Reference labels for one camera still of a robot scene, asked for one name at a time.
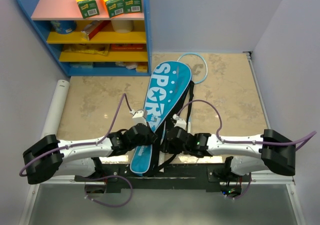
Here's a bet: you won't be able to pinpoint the blue sport racket bag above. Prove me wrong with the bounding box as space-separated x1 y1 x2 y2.
130 61 195 177

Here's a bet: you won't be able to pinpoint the blue badminton racket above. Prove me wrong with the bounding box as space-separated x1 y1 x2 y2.
177 52 209 136

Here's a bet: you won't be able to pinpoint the white shuttlecock tube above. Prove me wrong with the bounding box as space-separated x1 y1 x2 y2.
41 79 70 138

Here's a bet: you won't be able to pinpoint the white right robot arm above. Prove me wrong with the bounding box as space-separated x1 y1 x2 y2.
166 127 296 182

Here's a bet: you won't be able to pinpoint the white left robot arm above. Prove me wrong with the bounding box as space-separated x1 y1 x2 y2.
19 123 157 185

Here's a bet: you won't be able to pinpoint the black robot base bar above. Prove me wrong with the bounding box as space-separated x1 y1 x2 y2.
74 162 253 194

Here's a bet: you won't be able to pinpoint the silver orange snack pack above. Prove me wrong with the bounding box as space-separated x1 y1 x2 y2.
81 20 104 41

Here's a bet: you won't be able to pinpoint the yellow white small packs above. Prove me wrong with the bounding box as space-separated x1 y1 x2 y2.
115 61 148 73

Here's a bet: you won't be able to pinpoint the blue green bottom boxes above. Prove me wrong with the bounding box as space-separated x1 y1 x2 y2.
67 62 94 69

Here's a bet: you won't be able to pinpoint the red flat box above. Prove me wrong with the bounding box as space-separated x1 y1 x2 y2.
110 43 144 51

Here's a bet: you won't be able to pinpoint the yellow snack bags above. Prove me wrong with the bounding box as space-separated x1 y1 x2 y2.
62 43 110 56

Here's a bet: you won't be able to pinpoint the blue shelf unit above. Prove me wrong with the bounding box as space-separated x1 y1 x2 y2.
17 0 152 77

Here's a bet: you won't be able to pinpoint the blue round can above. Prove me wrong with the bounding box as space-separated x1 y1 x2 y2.
50 20 77 35

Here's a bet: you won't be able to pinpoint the orange green box middle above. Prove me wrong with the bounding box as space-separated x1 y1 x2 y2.
100 0 125 19

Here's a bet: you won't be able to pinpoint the orange green box left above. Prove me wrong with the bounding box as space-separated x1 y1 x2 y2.
75 0 100 19

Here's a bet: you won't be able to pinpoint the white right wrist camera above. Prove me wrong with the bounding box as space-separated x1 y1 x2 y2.
172 114 187 130

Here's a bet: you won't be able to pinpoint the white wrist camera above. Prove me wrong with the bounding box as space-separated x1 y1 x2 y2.
129 109 148 126
172 114 187 130

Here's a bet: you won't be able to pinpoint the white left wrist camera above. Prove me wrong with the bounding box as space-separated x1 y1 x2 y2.
129 109 148 126

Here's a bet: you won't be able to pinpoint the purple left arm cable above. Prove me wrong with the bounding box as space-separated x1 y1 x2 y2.
19 93 135 177

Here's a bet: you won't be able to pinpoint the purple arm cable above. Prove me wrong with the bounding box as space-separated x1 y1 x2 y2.
175 99 320 152
19 93 135 177

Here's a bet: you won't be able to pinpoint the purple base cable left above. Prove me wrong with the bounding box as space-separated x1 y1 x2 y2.
83 174 134 207

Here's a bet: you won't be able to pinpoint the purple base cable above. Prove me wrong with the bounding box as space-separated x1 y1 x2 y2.
223 174 252 201
83 174 134 207

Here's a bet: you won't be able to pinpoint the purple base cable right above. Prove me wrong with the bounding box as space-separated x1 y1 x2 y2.
223 174 252 201

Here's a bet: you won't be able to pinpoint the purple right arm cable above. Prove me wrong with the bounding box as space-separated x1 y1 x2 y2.
175 99 320 152

